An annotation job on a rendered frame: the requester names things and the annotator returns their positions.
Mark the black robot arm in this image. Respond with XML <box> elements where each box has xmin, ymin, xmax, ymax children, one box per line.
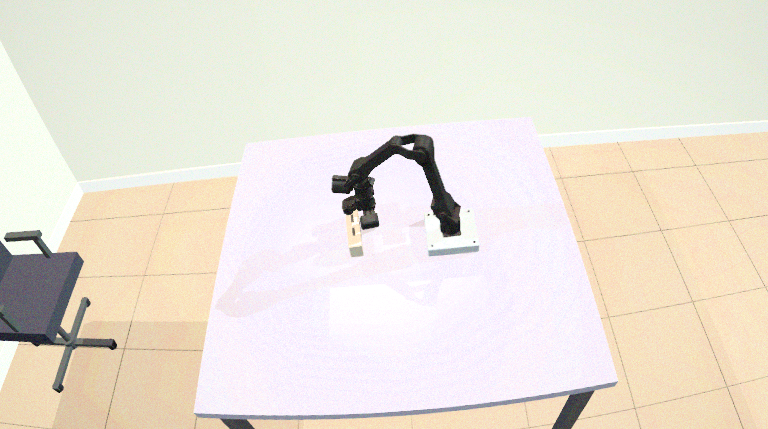
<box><xmin>331</xmin><ymin>133</ymin><xmax>462</xmax><ymax>237</ymax></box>

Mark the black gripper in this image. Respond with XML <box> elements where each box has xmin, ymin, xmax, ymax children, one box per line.
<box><xmin>356</xmin><ymin>187</ymin><xmax>380</xmax><ymax>230</ymax></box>

